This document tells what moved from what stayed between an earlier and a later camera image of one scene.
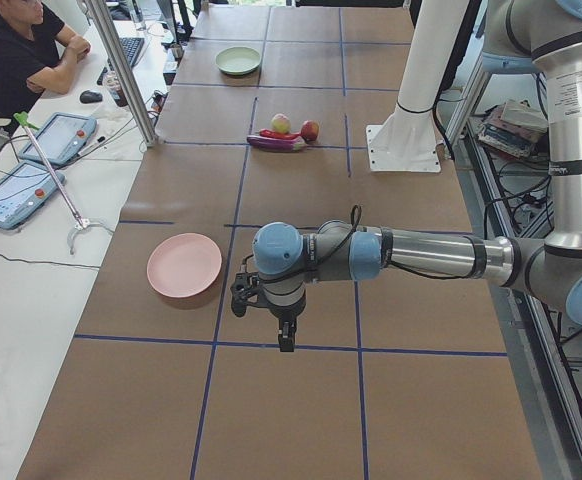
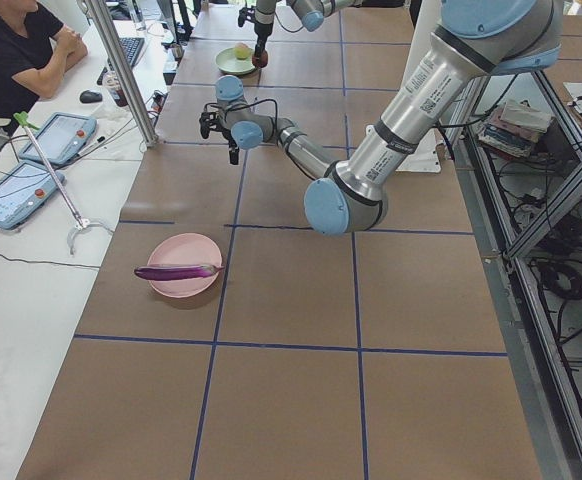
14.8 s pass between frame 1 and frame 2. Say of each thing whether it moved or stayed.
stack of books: stayed
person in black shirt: stayed
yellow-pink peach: moved
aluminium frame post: stayed
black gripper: moved
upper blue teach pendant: stayed
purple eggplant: moved
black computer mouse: stayed
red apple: moved
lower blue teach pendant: stayed
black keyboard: stayed
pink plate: stayed
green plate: stayed
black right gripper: moved
